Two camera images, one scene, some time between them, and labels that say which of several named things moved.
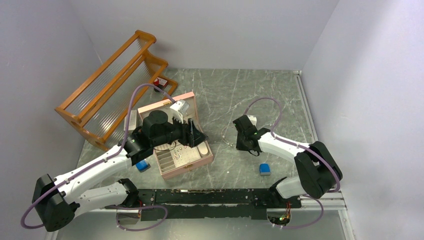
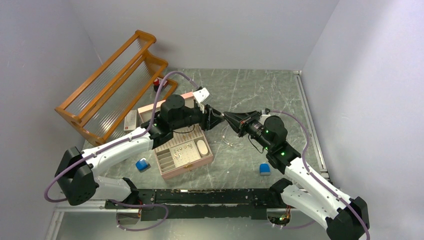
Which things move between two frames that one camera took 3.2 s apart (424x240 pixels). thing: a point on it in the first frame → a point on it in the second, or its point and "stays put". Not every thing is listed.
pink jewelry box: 176,158 stays put
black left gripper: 190,135 → 214,116
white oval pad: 203,148 stays put
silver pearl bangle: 230,144 stays put
